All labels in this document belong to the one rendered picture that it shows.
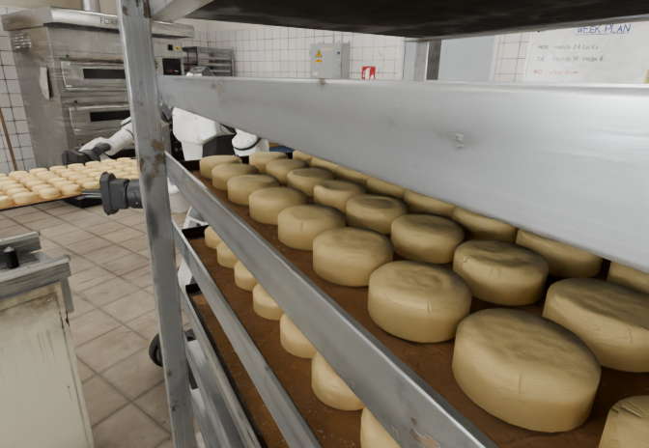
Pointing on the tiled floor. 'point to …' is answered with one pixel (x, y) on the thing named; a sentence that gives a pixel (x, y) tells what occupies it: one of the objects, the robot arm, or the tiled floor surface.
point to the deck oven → (82, 79)
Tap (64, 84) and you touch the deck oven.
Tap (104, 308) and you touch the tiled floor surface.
